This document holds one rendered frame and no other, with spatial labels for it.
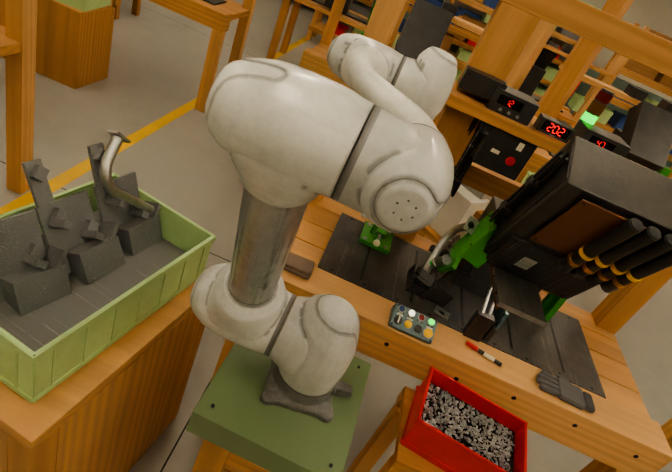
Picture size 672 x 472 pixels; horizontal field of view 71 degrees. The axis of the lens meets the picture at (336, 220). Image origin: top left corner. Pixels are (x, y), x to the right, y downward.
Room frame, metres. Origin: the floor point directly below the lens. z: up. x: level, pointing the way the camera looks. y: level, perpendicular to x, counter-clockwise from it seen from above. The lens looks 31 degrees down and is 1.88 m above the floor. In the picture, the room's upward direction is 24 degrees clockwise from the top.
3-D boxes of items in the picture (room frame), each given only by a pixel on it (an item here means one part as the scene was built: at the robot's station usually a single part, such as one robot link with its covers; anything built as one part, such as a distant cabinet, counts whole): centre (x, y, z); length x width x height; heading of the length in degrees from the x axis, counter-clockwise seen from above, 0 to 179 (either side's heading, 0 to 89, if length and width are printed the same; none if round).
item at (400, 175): (0.55, -0.05, 1.65); 0.18 x 0.14 x 0.13; 0
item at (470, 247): (1.46, -0.48, 1.17); 0.13 x 0.12 x 0.20; 90
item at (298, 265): (1.26, 0.05, 0.91); 0.10 x 0.08 x 0.03; 92
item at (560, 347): (1.52, -0.56, 0.89); 1.10 x 0.42 x 0.02; 90
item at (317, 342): (0.80, -0.08, 1.09); 0.18 x 0.16 x 0.22; 90
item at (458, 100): (1.78, -0.56, 1.52); 0.90 x 0.25 x 0.04; 90
